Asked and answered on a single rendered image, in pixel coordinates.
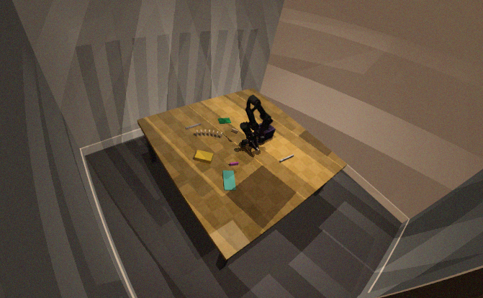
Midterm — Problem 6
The green rectangular block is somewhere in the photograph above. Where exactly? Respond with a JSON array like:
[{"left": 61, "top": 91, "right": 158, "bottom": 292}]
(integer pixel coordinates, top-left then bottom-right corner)
[{"left": 218, "top": 117, "right": 231, "bottom": 124}]

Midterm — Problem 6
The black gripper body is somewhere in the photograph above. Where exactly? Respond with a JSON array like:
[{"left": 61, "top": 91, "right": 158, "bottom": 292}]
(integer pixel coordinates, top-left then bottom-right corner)
[{"left": 241, "top": 132, "right": 265, "bottom": 147}]

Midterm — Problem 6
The teal flat rectangular block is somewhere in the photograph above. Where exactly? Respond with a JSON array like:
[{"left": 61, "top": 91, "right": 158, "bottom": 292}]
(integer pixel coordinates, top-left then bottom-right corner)
[{"left": 222, "top": 171, "right": 236, "bottom": 191}]

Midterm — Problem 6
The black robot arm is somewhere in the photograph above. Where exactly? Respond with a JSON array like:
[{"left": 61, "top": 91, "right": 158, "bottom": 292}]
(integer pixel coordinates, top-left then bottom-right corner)
[{"left": 240, "top": 95, "right": 273, "bottom": 140}]

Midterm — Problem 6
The yellow rectangular block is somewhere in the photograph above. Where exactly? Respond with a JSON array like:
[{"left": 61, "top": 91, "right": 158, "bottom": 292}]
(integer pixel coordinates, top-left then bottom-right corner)
[{"left": 194, "top": 150, "right": 213, "bottom": 164}]

